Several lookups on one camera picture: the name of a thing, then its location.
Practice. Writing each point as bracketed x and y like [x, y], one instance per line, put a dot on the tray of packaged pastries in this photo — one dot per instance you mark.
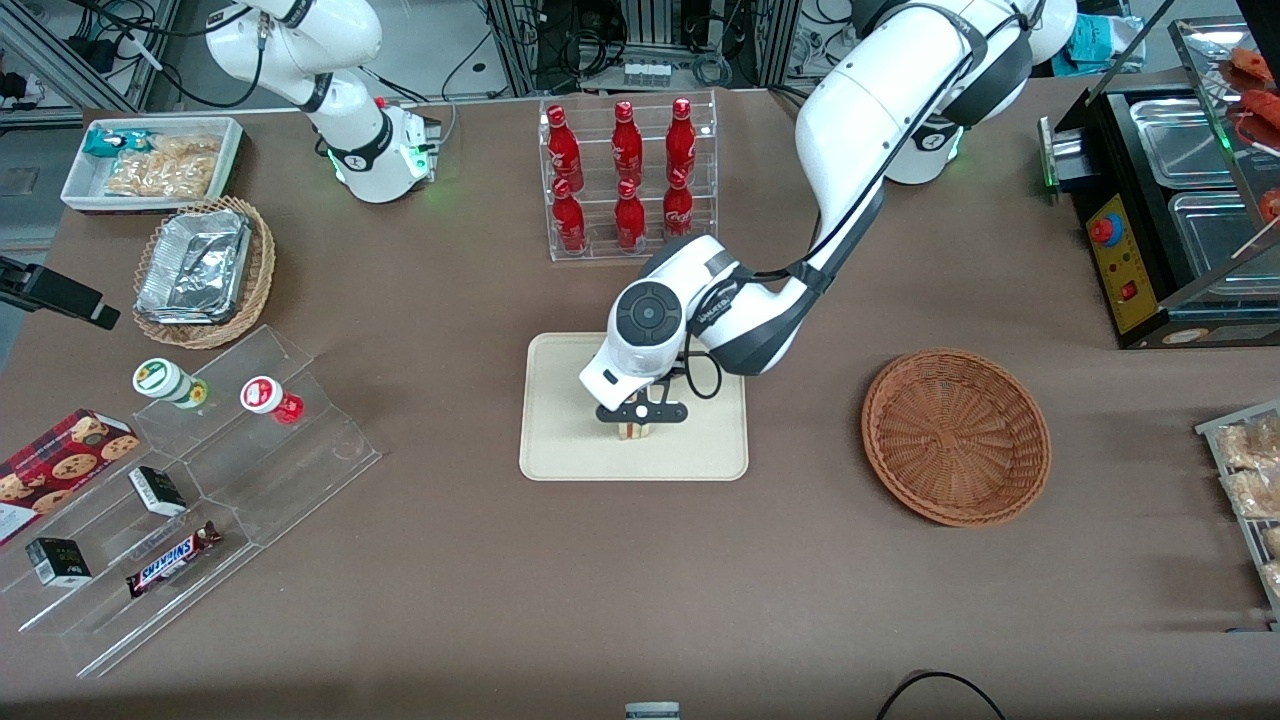
[1215, 430]

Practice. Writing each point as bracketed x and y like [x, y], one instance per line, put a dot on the clear bag of crackers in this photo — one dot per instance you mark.
[165, 170]

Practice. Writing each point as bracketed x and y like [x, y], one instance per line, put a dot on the clear acrylic bottle rack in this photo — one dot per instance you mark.
[600, 250]

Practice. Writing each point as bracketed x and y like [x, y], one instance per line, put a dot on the steel food pan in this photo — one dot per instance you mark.
[1185, 140]
[1225, 235]

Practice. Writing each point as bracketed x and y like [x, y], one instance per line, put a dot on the white rectangular snack bin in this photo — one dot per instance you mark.
[75, 185]

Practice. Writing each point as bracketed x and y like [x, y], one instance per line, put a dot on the empty brown wicker basket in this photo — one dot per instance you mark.
[955, 435]

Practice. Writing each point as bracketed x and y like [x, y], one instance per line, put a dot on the small grey device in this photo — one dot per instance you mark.
[652, 711]

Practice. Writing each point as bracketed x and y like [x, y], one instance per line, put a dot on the red lid yogurt cup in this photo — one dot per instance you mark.
[265, 396]

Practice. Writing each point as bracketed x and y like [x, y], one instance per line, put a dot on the green snack packet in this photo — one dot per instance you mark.
[105, 140]

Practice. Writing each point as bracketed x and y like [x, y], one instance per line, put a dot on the red cola bottle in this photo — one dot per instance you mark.
[678, 205]
[563, 140]
[569, 215]
[681, 135]
[629, 215]
[627, 140]

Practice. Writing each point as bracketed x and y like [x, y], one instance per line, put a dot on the aluminium foil tray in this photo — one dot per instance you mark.
[190, 265]

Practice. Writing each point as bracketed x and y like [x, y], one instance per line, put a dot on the small sandwich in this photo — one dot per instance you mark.
[634, 431]

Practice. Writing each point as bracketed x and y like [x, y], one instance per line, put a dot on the green lid yogurt cup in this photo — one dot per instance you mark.
[160, 378]

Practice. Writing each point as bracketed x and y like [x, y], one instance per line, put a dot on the wicker basket holding foil trays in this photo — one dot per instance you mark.
[255, 290]

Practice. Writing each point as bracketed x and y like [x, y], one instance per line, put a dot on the clear acrylic stepped display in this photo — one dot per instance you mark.
[300, 470]

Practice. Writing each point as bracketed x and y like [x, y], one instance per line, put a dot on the small black box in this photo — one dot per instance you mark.
[157, 490]
[58, 562]

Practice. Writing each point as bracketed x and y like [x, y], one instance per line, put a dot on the red food piece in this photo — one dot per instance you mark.
[1250, 62]
[1262, 105]
[1270, 205]

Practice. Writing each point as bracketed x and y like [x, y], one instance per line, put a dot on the red emergency stop button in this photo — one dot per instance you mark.
[1105, 230]

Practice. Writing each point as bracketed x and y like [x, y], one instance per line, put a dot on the Snickers chocolate bar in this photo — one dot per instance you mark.
[172, 560]

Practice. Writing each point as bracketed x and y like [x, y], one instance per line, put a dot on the white power strip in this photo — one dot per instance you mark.
[648, 72]

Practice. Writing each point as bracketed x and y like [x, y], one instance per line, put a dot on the red tartan cookie box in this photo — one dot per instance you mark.
[60, 460]

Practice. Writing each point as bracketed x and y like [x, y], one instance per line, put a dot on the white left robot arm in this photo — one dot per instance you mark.
[880, 100]

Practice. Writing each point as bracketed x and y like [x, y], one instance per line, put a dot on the black food warmer appliance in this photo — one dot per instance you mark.
[1120, 270]

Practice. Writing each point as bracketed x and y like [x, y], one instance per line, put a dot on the cream plastic tray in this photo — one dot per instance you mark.
[560, 440]

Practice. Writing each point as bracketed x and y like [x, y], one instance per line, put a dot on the clear bag of pastry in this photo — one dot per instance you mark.
[1255, 492]
[1250, 445]

